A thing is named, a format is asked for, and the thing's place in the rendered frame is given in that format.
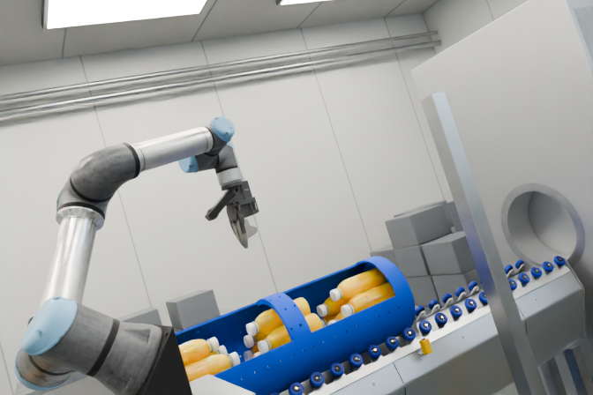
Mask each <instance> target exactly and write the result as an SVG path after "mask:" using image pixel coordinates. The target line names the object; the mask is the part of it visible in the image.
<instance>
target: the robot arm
mask: <svg viewBox="0 0 593 395"><path fill-rule="evenodd" d="M234 134H235V126H234V124H233V123H232V122H231V121H230V120H229V119H228V118H226V117H223V116H217V117H215V119H214V120H213V121H211V123H210V124H208V125H207V126H203V127H199V128H196V129H192V130H186V131H182V132H178V133H175V134H171V135H168V136H165V137H161V138H155V139H151V140H147V141H144V142H141V143H137V144H134V145H131V144H130V143H127V142H124V143H121V144H117V145H112V146H109V147H105V148H103V149H101V150H98V151H96V152H94V153H90V154H88V155H87V156H86V157H85V158H83V159H82V160H80V161H79V162H78V163H77V164H76V166H75V167H74V169H73V170H72V172H71V174H70V176H69V178H68V180H67V182H66V184H65V185H64V187H63V188H62V189H61V191H60V193H59V195H58V197H57V201H56V222H57V223H58V224H59V225H60V228H59V231H58V235H57V239H56V245H55V248H54V252H53V256H52V259H51V263H50V267H49V273H48V277H47V280H46V284H45V288H44V291H43V295H42V298H41V305H40V308H39V311H38V312H37V313H36V314H34V315H33V316H31V317H30V318H29V320H28V324H27V328H26V331H25V333H24V336H23V338H22V340H21V345H20V347H21V348H20V350H19V351H18V353H17V355H16V358H15V363H14V370H15V374H16V376H17V378H18V380H19V381H20V382H21V383H22V384H23V385H24V386H25V387H27V388H29V389H31V390H35V391H48V390H52V389H54V388H56V387H57V386H59V385H61V384H63V383H64V382H65V381H67V380H68V378H69V377H70V376H71V374H72V372H73V371H74V370H75V371H78V372H79V373H82V374H85V375H88V376H91V377H93V378H95V379H97V380H98V381H99V382H101V383H102V384H103V385H104V386H105V387H107V388H108V389H109V390H110V391H112V392H113V393H114V394H115V395H136V394H137V393H138V392H139V390H140V388H141V387H142V385H143V384H144V382H145V381H146V378H147V376H148V375H149V372H150V370H151V368H152V367H153V365H154V361H155V358H156V356H157V354H158V351H159V348H160V345H161V337H162V329H161V328H159V327H157V326H155V325H152V324H135V323H125V322H122V321H119V320H117V319H115V318H113V317H109V316H107V315H105V314H102V313H101V312H98V311H96V310H94V309H90V308H88V307H86V306H84V305H81V304H82V300H83V295H84V291H85V286H86V278H87V274H88V269H89V265H90V260H91V256H92V251H93V246H94V238H95V234H96V231H98V230H100V229H101V228H102V227H103V225H104V221H105V217H106V212H107V208H108V204H109V201H110V200H111V198H113V196H114V195H115V193H116V191H117V190H118V188H120V187H121V186H122V185H123V184H124V183H126V182H128V181H130V180H131V179H135V178H137V177H138V176H139V174H140V173H141V172H144V171H147V170H149V169H153V168H157V167H160V166H164V165H167V164H169V163H172V162H176V161H178V164H179V166H180V168H181V169H182V170H183V171H184V172H185V173H187V174H189V173H198V172H200V171H205V170H210V169H214V170H215V173H216V175H217V178H218V182H219V184H220V186H221V191H224V190H226V191H225V192H224V194H223V195H222V196H221V197H220V199H219V200H218V201H217V202H216V203H215V204H214V206H213V207H212V208H210V209H209V210H208V211H207V213H206V215H205V218H206V219H207V220H208V221H211V220H215V219H216V218H217V217H218V215H219V213H220V212H221V210H222V209H223V208H224V207H225V206H227V208H226V211H227V215H228V217H229V223H230V225H231V228H232V230H233V232H234V234H235V236H236V238H237V240H238V241H239V242H240V243H241V245H242V246H243V247H244V248H245V249H247V248H248V238H250V237H251V236H253V235H255V234H256V233H257V232H258V229H257V228H256V227H254V226H250V224H249V221H248V220H247V219H245V218H247V217H249V216H252V215H253V214H256V213H257V212H259V208H258V205H257V202H256V199H255V197H252V194H251V189H250V186H249V183H248V181H243V182H242V181H241V180H242V176H241V174H240V171H239V168H238V165H237V162H236V157H235V154H234V151H233V147H232V144H231V142H230V140H231V138H232V137H233V135H234ZM256 206H257V209H256Z"/></svg>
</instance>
